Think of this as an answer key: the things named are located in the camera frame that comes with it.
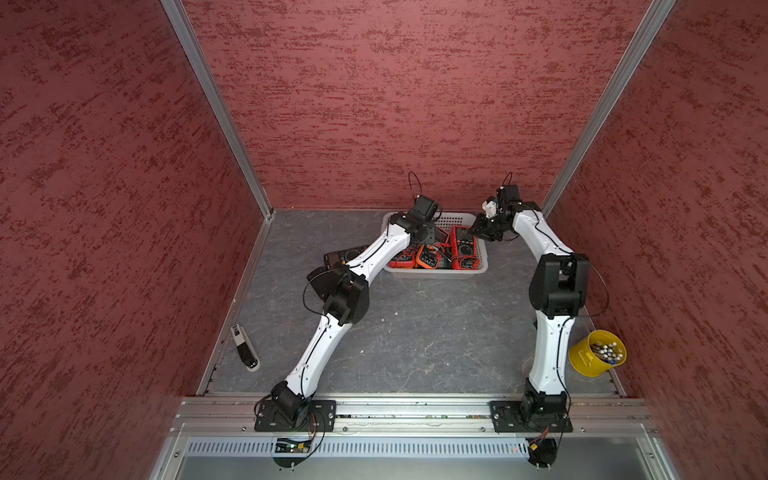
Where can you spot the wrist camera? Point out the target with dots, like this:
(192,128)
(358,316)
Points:
(424,209)
(501,201)

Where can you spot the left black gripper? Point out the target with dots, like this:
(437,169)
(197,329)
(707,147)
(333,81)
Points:
(430,234)

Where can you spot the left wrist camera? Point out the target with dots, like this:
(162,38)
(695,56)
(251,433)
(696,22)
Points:
(424,209)

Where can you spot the orange multimeter sideways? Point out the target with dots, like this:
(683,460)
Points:
(431,257)

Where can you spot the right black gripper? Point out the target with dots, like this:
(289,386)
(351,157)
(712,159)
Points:
(481,232)

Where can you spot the white plastic basket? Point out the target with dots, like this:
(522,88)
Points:
(447,220)

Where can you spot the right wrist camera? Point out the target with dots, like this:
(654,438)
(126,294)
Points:
(501,201)

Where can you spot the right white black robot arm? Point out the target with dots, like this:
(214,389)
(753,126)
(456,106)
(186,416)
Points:
(557,292)

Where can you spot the dark green multimeter top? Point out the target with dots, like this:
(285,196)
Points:
(337,259)

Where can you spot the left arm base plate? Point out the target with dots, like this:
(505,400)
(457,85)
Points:
(316,415)

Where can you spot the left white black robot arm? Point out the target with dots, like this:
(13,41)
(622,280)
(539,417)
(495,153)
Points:
(345,293)

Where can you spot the red multimeter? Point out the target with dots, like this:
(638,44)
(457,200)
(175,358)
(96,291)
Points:
(405,259)

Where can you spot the red clamp meter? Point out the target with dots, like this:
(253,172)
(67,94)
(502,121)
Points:
(464,249)

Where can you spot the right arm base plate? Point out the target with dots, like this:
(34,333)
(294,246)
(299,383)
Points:
(527,417)

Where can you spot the grey white handheld device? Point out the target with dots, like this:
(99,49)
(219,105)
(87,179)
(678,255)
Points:
(244,348)

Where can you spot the aluminium front rail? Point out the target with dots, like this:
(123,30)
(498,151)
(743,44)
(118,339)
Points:
(444,415)

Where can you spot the yellow cup with batteries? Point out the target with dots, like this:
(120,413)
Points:
(597,353)

